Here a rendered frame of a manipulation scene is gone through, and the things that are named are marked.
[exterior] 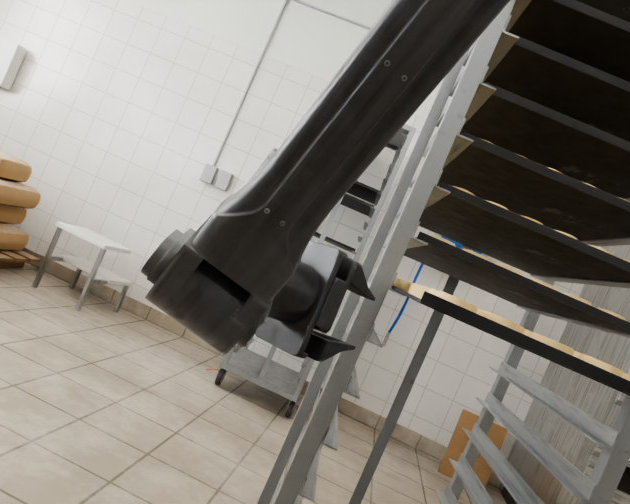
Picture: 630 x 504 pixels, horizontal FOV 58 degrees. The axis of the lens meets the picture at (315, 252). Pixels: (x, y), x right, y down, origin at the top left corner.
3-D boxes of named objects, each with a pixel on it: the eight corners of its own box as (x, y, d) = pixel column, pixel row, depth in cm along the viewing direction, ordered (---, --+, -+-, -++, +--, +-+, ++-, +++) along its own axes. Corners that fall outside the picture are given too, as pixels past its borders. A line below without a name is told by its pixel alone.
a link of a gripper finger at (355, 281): (330, 332, 61) (268, 308, 55) (355, 271, 62) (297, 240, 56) (376, 353, 56) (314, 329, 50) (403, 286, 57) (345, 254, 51)
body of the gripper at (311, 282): (266, 339, 55) (207, 319, 50) (307, 242, 56) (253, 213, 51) (310, 362, 51) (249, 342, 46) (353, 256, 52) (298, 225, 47)
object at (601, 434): (612, 450, 90) (620, 433, 90) (595, 443, 90) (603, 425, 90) (498, 371, 154) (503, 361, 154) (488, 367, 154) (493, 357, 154)
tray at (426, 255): (645, 339, 92) (648, 330, 92) (416, 239, 94) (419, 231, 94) (524, 308, 152) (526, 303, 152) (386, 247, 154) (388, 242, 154)
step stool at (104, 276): (119, 313, 400) (145, 253, 400) (78, 312, 358) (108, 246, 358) (70, 287, 412) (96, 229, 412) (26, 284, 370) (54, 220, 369)
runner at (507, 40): (518, 38, 91) (526, 21, 91) (502, 31, 91) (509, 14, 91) (444, 130, 155) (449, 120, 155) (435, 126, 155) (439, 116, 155)
